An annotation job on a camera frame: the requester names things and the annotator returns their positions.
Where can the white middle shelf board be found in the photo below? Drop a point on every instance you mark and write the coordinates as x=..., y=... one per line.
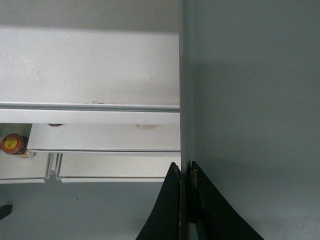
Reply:
x=74, y=76

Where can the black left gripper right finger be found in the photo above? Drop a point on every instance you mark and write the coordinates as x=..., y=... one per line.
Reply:
x=213, y=216

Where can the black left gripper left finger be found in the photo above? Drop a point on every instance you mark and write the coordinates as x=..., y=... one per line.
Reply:
x=168, y=218

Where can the grey silver tray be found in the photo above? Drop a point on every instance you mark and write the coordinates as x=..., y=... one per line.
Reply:
x=250, y=108

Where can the black table leg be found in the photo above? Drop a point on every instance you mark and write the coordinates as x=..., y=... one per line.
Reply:
x=5, y=210

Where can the red lid jar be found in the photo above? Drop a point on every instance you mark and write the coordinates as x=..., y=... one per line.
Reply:
x=14, y=144

